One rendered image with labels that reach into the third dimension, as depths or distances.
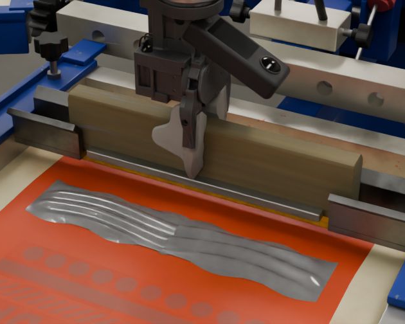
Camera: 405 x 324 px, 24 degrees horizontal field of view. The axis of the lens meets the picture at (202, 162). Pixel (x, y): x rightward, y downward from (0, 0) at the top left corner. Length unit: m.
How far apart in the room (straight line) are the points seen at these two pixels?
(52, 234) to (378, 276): 0.36
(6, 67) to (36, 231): 2.47
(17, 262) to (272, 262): 0.27
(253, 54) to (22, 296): 0.35
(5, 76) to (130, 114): 2.39
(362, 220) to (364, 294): 0.08
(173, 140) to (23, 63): 2.52
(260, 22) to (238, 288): 0.43
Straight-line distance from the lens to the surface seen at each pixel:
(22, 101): 1.23
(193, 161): 1.04
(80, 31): 1.36
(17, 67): 3.51
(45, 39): 1.25
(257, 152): 1.03
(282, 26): 1.27
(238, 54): 0.98
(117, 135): 1.11
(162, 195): 1.11
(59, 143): 1.15
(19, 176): 1.17
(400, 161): 1.15
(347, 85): 1.21
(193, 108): 0.99
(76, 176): 1.16
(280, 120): 1.19
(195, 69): 0.99
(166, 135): 1.05
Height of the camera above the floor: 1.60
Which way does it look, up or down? 33 degrees down
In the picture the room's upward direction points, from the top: straight up
